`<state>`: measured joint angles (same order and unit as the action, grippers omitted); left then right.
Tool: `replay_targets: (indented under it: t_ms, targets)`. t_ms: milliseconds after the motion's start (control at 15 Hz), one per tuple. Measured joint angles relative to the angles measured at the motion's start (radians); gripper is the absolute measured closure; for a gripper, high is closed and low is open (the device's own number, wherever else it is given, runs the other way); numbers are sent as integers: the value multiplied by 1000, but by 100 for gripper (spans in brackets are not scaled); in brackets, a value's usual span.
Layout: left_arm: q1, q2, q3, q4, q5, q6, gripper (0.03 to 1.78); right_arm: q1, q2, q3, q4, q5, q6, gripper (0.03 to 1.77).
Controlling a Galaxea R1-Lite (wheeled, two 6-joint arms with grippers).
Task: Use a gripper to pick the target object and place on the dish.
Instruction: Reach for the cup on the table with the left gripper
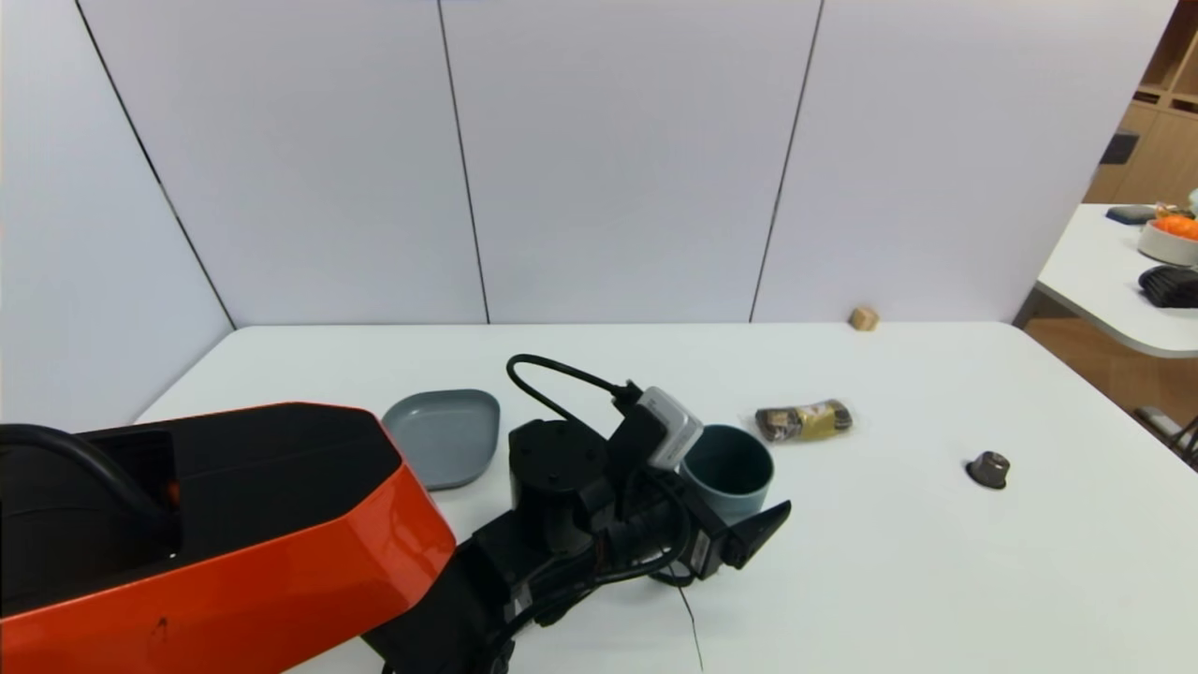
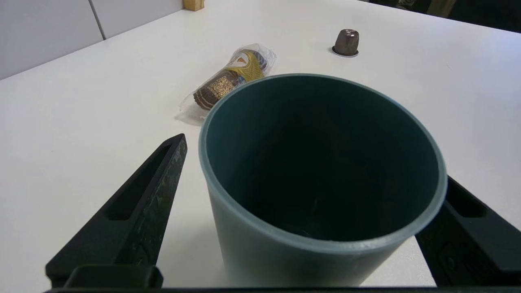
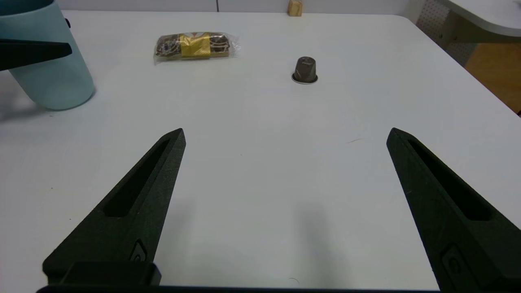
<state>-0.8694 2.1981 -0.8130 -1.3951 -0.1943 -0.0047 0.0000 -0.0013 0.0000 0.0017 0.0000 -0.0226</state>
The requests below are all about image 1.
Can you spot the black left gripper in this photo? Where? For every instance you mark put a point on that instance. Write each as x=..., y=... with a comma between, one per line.
x=704, y=550

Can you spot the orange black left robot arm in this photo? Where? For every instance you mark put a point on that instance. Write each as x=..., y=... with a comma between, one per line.
x=281, y=562

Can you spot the black ribbed object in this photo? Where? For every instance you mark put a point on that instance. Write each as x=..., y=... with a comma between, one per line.
x=1170, y=286

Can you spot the dark grey flat object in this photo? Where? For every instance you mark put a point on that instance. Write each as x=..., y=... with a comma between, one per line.
x=1131, y=214

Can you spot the light blue plastic cup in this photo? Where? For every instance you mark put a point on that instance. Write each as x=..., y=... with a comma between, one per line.
x=744, y=473

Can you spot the clear-wrapped brown snack packet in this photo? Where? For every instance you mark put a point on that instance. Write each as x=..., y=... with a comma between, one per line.
x=805, y=421

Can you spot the small wooden cube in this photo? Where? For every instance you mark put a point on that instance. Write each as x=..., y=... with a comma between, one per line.
x=864, y=318

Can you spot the small dark metal cap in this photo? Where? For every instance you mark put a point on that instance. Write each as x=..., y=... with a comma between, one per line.
x=988, y=466

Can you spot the grey-blue square plate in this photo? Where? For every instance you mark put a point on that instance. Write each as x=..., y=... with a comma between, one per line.
x=449, y=440

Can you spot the white side table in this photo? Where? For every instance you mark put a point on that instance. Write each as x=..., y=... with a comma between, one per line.
x=1086, y=271

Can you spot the metal chair base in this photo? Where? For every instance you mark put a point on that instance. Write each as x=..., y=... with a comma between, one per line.
x=1170, y=431

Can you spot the white bowl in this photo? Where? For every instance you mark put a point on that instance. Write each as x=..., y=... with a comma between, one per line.
x=1161, y=247

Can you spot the orange food pieces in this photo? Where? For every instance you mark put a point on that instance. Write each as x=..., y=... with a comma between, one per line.
x=1179, y=226

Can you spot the dark panel on cabinet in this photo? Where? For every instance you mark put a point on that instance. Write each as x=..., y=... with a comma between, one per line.
x=1117, y=150

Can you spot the wooden shelf cabinet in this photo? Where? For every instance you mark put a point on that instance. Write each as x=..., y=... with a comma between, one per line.
x=1156, y=157

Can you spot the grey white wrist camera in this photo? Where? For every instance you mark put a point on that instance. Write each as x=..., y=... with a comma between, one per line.
x=674, y=431

